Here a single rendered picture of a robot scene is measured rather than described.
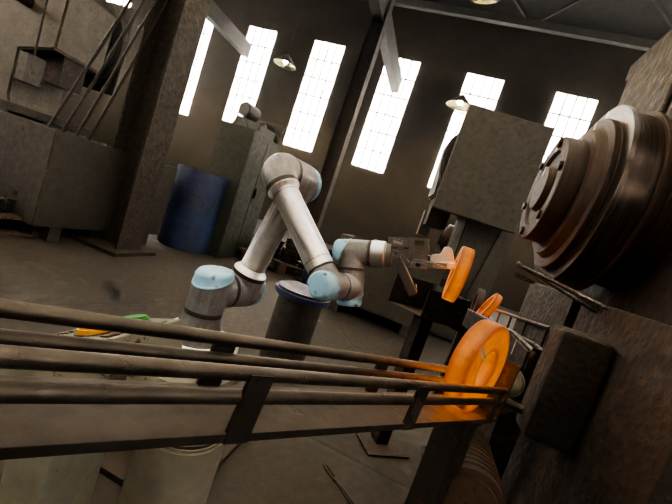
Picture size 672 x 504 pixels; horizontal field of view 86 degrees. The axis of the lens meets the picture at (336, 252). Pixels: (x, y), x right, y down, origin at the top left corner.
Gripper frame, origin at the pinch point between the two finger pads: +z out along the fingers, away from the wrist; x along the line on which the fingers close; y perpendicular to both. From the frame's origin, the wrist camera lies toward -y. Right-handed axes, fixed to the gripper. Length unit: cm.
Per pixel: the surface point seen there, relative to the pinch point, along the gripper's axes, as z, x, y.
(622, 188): 28.5, -18.0, 19.3
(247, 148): -210, 262, 100
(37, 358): -28, -89, -2
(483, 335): 0.7, -43.5, -8.0
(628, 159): 29.3, -17.4, 25.3
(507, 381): 6.7, -34.0, -17.8
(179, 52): -215, 152, 149
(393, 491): -15, 26, -84
